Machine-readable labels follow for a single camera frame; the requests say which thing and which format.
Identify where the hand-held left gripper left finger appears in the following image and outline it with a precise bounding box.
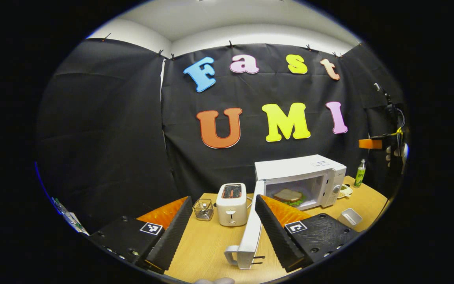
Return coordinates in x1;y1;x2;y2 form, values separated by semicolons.
89;196;193;273

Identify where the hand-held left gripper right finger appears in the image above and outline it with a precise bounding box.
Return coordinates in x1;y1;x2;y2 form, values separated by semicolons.
255;194;359;273

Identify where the sandwich with lettuce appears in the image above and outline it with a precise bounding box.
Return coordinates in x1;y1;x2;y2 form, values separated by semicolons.
272;188;306;207

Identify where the white microwave oven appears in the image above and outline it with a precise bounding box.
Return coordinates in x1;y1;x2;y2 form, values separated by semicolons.
224;155;347;270

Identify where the small white rectangular dish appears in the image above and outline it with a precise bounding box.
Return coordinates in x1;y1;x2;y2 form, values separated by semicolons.
337;208;363;228

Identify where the green label drink bottle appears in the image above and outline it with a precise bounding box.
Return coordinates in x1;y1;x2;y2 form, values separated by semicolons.
354;159;367;188

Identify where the white toaster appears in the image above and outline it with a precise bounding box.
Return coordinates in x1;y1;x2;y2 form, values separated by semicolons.
216;183;248;227

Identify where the white green equipment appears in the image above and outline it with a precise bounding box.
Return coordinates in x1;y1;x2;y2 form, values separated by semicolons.
51;196;90;237

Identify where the black backdrop cloth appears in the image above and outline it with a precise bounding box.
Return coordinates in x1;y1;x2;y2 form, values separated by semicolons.
36;37;407;233

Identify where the small wire basket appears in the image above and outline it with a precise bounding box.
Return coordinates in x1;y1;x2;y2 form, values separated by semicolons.
193;198;214;221

